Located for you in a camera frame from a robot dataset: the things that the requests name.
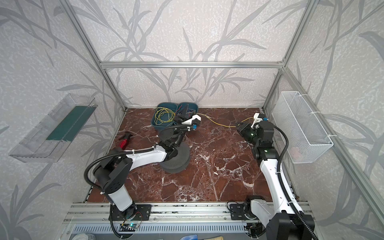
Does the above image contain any teal bin with yellow cables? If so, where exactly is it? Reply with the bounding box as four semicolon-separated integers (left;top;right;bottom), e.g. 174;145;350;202
151;102;178;131

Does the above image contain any long yellow cable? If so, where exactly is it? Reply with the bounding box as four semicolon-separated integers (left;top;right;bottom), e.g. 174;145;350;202
196;112;254;129

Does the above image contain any teal bin with red cables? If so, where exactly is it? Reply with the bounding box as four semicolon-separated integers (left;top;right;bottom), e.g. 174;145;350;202
176;102;199;120

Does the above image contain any dark grey foam spool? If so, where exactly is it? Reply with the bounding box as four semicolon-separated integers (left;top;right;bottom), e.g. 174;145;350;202
159;142;190;174

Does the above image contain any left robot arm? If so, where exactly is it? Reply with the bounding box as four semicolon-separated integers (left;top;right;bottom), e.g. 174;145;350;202
84;114;201;220

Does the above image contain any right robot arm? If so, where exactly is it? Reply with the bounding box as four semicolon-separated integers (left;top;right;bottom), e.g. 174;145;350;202
236;120;318;240

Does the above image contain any red spray bottle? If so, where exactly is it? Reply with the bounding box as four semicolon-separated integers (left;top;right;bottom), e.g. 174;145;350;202
118;132;133;150

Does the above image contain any green circuit board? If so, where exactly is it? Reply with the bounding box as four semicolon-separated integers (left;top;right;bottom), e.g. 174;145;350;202
119;223;141;233

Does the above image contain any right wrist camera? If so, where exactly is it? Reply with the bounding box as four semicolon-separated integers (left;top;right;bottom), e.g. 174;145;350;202
251;113;266;128

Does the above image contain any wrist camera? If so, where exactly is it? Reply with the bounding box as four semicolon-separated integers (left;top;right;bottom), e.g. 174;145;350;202
251;113;266;128
182;114;202;131

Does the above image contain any yellow cable bundle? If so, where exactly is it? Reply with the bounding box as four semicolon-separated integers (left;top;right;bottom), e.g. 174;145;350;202
153;107;176;124

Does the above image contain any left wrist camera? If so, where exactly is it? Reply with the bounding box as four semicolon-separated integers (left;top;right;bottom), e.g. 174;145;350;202
182;114;202;131

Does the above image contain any red blue cable bundle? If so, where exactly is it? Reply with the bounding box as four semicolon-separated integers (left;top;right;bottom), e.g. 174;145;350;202
179;106;197;119

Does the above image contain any white wire mesh basket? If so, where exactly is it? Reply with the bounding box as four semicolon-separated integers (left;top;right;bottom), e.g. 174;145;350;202
272;91;334;164

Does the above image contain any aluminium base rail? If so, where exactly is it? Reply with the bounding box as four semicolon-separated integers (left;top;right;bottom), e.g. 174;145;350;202
62;201;316;223

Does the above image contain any clear plastic wall shelf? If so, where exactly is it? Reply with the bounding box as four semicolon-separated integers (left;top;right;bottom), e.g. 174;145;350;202
9;94;98;163

